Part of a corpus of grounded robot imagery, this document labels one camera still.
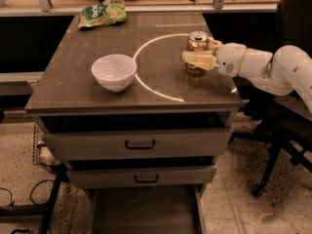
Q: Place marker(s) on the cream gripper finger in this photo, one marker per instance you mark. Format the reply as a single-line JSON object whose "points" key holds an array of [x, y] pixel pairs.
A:
{"points": [[204, 60], [213, 44]]}

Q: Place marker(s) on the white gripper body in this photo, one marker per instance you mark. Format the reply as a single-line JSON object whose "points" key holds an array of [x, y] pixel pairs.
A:
{"points": [[230, 60]]}

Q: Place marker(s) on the orange soda can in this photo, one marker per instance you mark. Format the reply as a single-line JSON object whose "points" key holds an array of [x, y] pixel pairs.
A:
{"points": [[197, 41]]}

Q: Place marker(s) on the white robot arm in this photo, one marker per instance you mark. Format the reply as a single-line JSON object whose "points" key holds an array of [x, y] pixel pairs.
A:
{"points": [[288, 69]]}

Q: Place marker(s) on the green rice chip bag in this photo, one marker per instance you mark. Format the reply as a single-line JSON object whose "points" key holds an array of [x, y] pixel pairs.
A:
{"points": [[99, 15]]}

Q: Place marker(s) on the black office chair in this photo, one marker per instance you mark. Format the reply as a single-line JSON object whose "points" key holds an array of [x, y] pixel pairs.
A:
{"points": [[283, 128]]}

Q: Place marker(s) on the grey top drawer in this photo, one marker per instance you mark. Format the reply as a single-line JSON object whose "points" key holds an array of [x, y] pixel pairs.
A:
{"points": [[107, 146]]}

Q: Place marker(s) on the grey drawer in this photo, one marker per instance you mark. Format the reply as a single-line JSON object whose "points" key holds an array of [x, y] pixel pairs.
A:
{"points": [[174, 209], [125, 177], [107, 146]]}

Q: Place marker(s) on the white ceramic bowl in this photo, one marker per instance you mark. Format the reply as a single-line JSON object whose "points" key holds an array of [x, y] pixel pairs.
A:
{"points": [[115, 72]]}

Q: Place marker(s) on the grey middle drawer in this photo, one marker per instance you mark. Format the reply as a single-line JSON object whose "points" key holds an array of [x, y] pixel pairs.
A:
{"points": [[125, 177]]}

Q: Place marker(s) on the grey bottom drawer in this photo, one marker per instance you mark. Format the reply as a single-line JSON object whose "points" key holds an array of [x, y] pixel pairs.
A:
{"points": [[174, 209]]}

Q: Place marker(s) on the black stand leg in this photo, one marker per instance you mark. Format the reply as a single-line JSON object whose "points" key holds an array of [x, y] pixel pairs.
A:
{"points": [[45, 223]]}

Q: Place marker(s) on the black top drawer handle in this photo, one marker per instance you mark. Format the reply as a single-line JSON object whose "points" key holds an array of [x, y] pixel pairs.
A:
{"points": [[140, 145]]}

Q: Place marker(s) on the black drawer handle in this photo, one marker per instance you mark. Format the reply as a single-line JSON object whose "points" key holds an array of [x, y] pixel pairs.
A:
{"points": [[146, 178], [140, 145]]}

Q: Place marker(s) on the black middle drawer handle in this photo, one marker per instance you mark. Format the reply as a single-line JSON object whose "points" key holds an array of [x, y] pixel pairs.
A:
{"points": [[146, 178]]}

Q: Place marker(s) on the wire mesh basket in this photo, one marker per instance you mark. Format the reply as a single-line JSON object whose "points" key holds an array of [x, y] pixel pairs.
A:
{"points": [[42, 156]]}

